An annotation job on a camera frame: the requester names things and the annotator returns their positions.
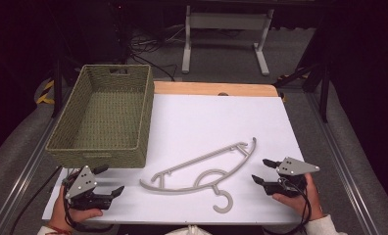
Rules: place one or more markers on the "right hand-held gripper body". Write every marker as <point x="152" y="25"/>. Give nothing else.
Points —
<point x="295" y="168"/>

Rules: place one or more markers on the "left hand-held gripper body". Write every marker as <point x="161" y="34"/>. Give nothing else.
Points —
<point x="81" y="186"/>

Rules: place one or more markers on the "green woven basket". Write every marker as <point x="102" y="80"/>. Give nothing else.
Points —
<point x="107" y="120"/>

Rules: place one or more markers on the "grey plastic clothes hanger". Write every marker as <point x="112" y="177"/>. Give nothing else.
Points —
<point x="198" y="160"/>

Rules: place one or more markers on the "person's left hand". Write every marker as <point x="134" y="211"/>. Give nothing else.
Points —
<point x="68" y="217"/>

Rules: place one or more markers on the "person's right hand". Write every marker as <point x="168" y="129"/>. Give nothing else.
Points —
<point x="300" y="204"/>

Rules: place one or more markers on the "person's left white sleeve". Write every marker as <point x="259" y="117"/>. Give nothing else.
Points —
<point x="48" y="231"/>

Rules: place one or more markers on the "person's white sleeve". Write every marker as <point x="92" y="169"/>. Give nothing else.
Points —
<point x="324" y="226"/>
<point x="48" y="231"/>

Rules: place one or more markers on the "person's right white sleeve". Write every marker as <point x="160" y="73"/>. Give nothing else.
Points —
<point x="324" y="226"/>

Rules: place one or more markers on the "white table mat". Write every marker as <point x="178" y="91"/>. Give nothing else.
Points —
<point x="215" y="120"/>

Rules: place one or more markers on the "person's white clothing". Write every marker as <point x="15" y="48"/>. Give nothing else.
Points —
<point x="188" y="231"/>

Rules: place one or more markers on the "black metal stand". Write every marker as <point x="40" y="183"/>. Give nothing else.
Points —
<point x="322" y="84"/>
<point x="56" y="88"/>

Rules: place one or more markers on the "yellow black striped tape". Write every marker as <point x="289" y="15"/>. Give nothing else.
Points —
<point x="46" y="94"/>

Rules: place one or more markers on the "white metal stand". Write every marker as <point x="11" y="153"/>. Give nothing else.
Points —
<point x="228" y="21"/>

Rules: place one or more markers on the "aluminium frame rail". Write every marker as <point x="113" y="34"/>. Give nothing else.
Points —
<point x="22" y="169"/>
<point x="339" y="153"/>

